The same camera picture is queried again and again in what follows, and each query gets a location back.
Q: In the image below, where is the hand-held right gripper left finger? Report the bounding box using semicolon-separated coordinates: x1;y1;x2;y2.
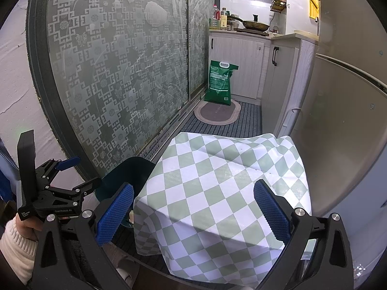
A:
32;183;135;290

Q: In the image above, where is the frying pan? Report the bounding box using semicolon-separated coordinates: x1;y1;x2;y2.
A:
231;14;269;32

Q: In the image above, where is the oval brown floor mat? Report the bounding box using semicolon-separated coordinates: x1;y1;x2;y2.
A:
193;98;242;125

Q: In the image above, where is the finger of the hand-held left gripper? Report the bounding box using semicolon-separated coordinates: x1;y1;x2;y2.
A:
45;178;102;201
36;156;82;185

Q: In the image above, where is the person's left hand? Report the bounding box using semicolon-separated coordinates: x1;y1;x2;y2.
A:
16;217;45;240

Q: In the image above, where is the green rice bag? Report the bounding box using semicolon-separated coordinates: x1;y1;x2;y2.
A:
203;60;239;106

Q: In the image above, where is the beige refrigerator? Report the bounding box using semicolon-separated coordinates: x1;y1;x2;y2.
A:
290;0;387;218

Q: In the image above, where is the red cap oil bottle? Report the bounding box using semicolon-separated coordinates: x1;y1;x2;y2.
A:
210;4;221;31

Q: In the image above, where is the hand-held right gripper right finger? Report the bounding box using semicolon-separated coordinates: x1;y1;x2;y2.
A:
253;179;354;290

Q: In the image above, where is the frosted sliding glass door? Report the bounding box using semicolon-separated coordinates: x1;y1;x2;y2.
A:
26;0;220;185

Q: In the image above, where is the yellow hanging cloth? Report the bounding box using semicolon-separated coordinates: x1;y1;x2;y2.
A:
308;0;321;19

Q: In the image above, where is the white cabinet with double handles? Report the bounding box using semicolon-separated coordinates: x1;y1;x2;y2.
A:
261;33;319;138

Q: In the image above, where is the wall spice rack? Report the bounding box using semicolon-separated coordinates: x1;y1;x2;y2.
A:
270;0;288;14

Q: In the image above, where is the green white checkered tablecloth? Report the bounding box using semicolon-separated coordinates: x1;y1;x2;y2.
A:
133;131;312;287

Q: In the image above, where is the induction cooker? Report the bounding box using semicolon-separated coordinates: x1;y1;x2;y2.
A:
233;28;271;37

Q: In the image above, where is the dark teal chair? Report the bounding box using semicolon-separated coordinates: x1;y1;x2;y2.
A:
97;156;156;227

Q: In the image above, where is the white cabinet with single handle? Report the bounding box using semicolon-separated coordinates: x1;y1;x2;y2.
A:
208;29;271;100

